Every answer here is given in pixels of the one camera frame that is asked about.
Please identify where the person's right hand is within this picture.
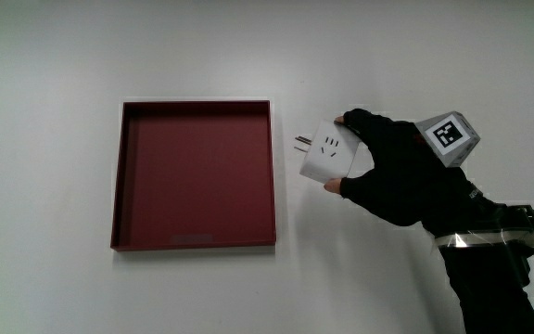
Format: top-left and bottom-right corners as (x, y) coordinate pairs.
(324, 108), (502, 238)

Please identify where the white cube socket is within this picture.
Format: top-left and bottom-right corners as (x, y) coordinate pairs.
(294, 120), (362, 184)

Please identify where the dark red square tray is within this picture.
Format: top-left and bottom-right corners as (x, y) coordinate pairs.
(110, 99), (277, 252)

